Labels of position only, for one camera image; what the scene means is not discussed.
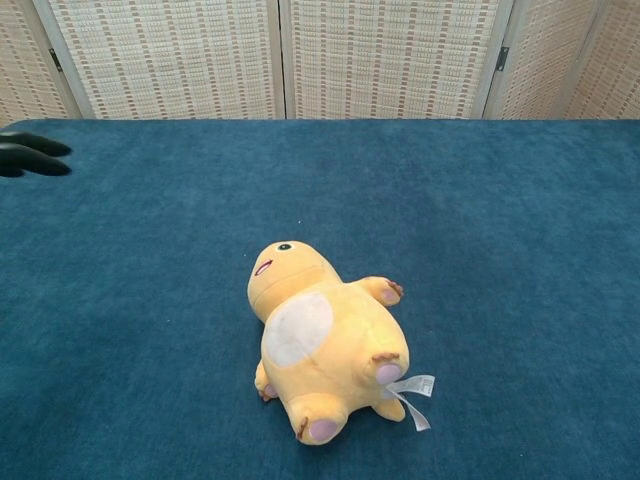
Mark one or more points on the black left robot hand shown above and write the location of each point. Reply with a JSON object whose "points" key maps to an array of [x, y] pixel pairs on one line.
{"points": [[30, 157]]}

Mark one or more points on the yellow plush toy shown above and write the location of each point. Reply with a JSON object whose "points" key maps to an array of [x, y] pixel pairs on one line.
{"points": [[330, 345]]}

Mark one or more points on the woven folding screen panel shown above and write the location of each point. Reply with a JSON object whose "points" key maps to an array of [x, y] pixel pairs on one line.
{"points": [[615, 65], [390, 55], [165, 55], [20, 60], [545, 55]]}

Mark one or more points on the black metal screen hinge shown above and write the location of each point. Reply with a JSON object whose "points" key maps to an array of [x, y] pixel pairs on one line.
{"points": [[502, 59], [54, 59]]}

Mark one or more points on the blue velvet table cover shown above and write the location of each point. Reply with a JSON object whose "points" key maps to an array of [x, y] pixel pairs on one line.
{"points": [[150, 300]]}

